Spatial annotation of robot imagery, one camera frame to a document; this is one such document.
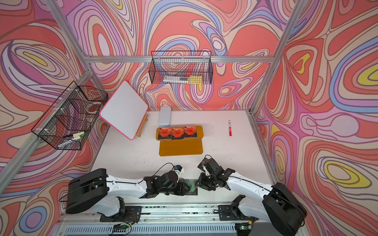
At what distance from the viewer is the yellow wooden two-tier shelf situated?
0.88 metres

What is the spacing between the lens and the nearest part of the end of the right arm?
618 mm

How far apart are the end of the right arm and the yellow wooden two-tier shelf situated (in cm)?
22
